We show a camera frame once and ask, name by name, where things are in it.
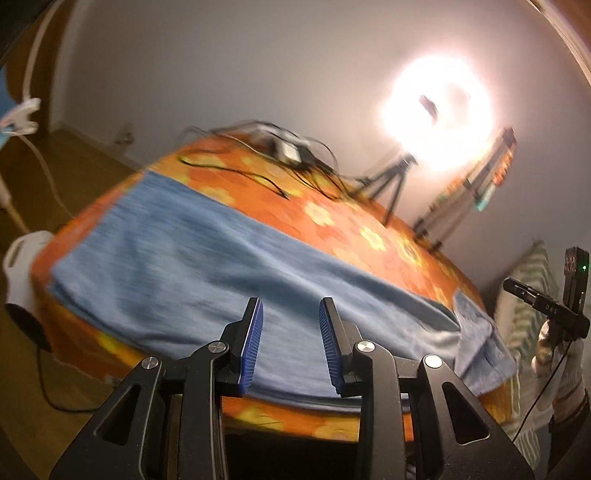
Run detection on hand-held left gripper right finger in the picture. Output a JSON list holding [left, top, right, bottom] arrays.
[[320, 296, 536, 480]]

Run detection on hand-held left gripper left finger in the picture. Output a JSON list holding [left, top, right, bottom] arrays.
[[48, 296, 265, 480]]

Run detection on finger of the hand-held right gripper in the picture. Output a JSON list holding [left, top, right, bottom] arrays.
[[503, 277, 539, 307]]

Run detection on blue denim pants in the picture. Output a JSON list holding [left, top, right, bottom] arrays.
[[48, 171, 518, 411]]

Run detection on person's right forearm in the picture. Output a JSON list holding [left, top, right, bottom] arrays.
[[547, 392, 591, 478]]

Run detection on person's right hand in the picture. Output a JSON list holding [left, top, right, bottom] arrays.
[[531, 320, 591, 408]]

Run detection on tall black tripod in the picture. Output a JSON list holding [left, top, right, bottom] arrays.
[[413, 129, 518, 250]]

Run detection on orange floral cloth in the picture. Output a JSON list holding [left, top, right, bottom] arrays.
[[30, 131, 522, 444]]

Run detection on small black tripod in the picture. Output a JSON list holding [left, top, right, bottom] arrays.
[[355, 152, 419, 227]]

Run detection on white power adapter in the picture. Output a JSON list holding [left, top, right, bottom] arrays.
[[272, 138, 311, 165]]

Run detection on white fan heater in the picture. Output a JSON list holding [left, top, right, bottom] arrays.
[[2, 231, 54, 352]]

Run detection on blue cloth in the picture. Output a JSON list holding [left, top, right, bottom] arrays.
[[0, 69, 19, 149]]

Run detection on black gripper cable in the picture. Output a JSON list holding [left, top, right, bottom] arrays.
[[510, 342, 572, 441]]

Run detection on tangled black cables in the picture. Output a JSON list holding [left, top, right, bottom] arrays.
[[178, 121, 361, 201]]

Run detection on black heater cable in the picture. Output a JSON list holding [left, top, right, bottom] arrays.
[[37, 342, 99, 412]]

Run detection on ring light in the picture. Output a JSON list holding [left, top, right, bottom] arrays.
[[379, 55, 497, 174]]

